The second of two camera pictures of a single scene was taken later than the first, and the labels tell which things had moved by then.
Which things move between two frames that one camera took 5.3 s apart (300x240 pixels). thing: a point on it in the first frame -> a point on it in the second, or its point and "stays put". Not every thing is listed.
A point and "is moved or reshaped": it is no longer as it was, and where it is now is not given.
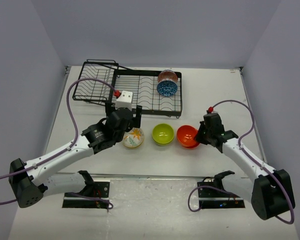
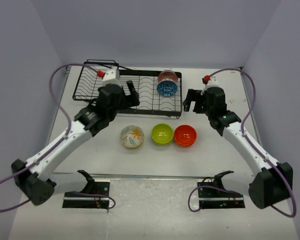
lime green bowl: x=163 y=134 stays put
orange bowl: x=186 y=136 is moved or reshaped
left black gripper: x=135 y=121 -> x=130 y=99
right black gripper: x=198 y=137 -> x=193 y=95
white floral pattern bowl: x=133 y=138 stays put
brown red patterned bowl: x=167 y=75 stays put
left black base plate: x=95 y=195 stays put
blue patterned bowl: x=167 y=88 stays put
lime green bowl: x=162 y=140 stays put
